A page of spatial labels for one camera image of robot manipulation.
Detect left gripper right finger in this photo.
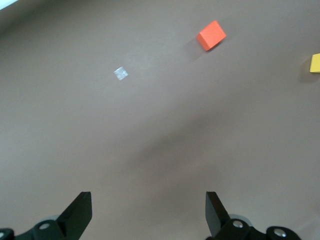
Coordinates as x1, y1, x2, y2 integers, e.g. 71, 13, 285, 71
205, 191, 267, 240

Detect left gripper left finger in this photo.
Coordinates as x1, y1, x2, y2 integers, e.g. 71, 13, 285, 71
14, 191, 93, 240

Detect orange cube block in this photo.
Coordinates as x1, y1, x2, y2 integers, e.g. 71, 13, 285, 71
195, 20, 228, 52

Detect yellow cube block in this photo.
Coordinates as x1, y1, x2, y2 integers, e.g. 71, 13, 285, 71
309, 52, 320, 74

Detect brown paper table cover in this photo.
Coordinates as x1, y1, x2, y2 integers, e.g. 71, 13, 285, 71
0, 0, 320, 240

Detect small clear tape patch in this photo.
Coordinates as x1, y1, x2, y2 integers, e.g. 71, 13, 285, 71
113, 66, 129, 81

